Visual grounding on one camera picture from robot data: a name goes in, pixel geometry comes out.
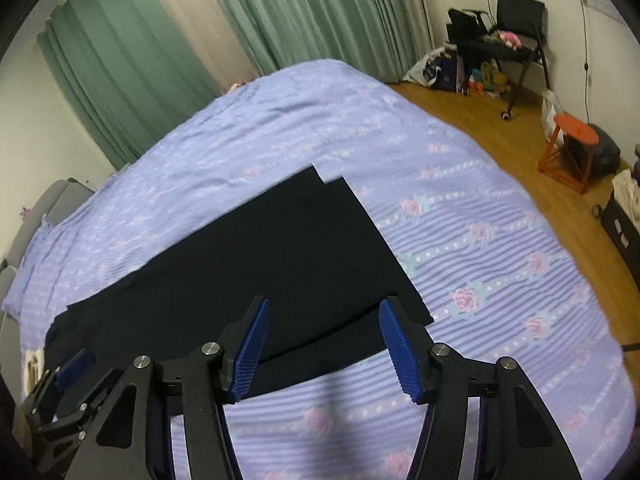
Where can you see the purple toy figure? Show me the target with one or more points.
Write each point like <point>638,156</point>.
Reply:
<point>22,213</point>

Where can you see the pink soft item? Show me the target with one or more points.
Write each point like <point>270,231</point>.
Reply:
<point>236,86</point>

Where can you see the orange stool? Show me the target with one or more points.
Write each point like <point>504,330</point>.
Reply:
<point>575,127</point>

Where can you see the dark printed bag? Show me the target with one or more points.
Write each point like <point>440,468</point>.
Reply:
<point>450,72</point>

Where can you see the beige sheer curtain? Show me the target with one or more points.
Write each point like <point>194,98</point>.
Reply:
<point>200,25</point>

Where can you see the black chair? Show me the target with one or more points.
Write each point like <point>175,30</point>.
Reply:
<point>520,10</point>

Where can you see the black storage box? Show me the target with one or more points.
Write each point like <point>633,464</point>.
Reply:
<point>617,230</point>

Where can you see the black bag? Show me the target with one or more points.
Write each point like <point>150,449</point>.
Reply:
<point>467,25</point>

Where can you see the grey padded headboard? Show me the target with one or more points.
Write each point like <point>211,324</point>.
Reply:
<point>50,205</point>

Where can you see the white crumpled cloth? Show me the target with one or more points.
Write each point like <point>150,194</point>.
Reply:
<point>627,190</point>

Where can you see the colourful toy pile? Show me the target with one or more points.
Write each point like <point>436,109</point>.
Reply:
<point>495,80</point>

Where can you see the white plastic bag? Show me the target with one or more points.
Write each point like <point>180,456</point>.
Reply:
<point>550,110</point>
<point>420,67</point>

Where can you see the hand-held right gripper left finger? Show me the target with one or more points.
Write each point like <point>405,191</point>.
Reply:
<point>250,355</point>

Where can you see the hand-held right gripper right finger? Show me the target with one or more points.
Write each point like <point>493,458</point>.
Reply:
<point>400,355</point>

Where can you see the green curtain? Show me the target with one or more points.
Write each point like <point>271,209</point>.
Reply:
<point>115,60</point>
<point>325,10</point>

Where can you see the lilac floral bedsheet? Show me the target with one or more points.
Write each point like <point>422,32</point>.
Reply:
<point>450,210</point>

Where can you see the black pants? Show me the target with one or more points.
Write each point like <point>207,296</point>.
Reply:
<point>250,260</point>

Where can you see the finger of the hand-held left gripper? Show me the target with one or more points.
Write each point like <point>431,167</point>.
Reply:
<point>75,366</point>

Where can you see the black backpack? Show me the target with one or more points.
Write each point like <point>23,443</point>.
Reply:
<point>607,150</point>

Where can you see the pink plush toy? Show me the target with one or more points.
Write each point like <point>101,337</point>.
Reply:
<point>510,40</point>

